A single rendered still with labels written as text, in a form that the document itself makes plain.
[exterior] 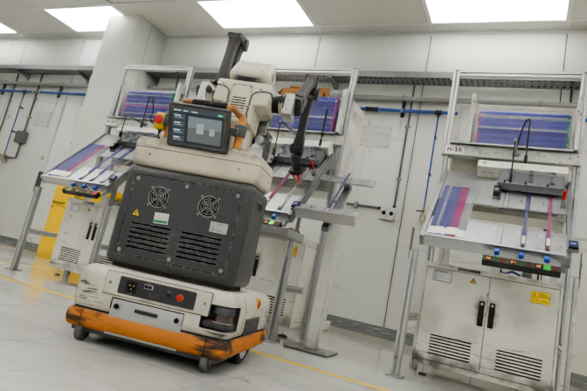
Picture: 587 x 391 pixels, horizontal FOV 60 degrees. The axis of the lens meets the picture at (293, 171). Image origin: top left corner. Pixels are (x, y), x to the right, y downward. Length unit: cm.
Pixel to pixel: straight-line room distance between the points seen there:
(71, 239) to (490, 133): 320
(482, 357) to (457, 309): 27
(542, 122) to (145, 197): 231
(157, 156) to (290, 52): 389
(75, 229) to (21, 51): 486
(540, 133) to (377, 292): 220
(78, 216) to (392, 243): 272
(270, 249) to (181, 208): 143
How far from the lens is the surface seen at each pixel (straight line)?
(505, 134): 331
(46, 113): 784
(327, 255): 295
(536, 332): 299
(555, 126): 333
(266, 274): 334
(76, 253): 435
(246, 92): 244
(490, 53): 523
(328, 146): 346
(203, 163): 201
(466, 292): 300
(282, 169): 343
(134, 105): 456
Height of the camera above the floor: 39
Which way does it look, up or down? 11 degrees up
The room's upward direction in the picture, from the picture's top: 12 degrees clockwise
